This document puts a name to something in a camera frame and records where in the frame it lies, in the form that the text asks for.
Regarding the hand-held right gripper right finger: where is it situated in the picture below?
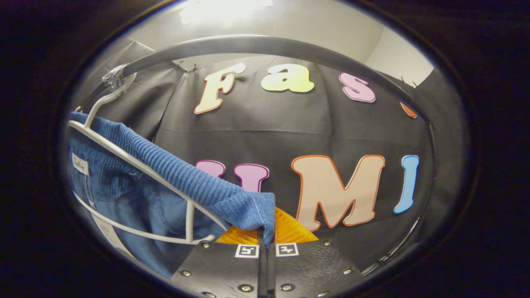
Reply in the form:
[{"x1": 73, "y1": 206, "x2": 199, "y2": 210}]
[{"x1": 266, "y1": 206, "x2": 366, "y2": 298}]

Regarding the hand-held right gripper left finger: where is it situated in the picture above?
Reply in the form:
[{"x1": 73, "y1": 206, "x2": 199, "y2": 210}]
[{"x1": 171, "y1": 226, "x2": 263, "y2": 298}]

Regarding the white clothes hanger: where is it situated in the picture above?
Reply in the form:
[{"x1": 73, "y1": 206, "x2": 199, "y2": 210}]
[{"x1": 67, "y1": 72, "x2": 229, "y2": 245}]

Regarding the blue jacket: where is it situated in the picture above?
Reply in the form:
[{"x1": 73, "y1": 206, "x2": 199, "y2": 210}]
[{"x1": 67, "y1": 111, "x2": 277, "y2": 280}]

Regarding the black clothes rack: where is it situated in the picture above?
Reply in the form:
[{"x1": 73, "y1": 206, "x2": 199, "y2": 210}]
[{"x1": 81, "y1": 34, "x2": 437, "y2": 277}]

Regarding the white paper tag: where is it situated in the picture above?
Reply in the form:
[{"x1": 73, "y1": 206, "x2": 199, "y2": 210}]
[{"x1": 89, "y1": 207, "x2": 135, "y2": 259}]

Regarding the silver foil wrap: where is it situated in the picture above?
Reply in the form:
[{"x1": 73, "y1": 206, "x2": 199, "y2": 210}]
[{"x1": 102, "y1": 63, "x2": 128, "y2": 89}]

